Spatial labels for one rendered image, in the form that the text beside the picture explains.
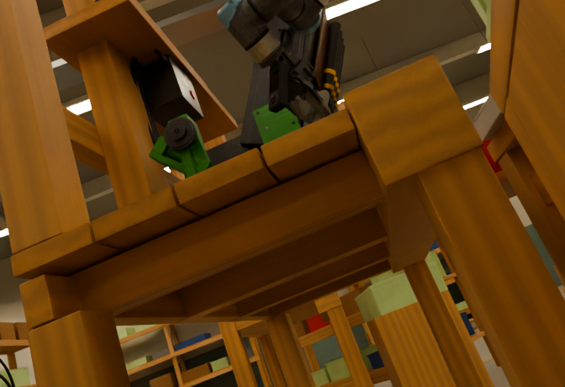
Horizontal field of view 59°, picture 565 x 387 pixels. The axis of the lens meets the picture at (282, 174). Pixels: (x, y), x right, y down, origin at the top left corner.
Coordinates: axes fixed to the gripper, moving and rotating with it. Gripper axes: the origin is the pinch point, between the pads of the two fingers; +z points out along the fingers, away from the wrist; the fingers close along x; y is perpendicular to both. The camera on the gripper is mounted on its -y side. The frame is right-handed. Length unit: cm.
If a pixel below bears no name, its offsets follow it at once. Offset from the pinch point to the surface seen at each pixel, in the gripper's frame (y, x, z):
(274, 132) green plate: 4.6, 19.8, -1.4
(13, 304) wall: 144, 1110, 100
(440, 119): -35, -48, -5
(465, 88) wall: 885, 411, 430
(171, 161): -28.8, 15.9, -18.7
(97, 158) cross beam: -31, 35, -30
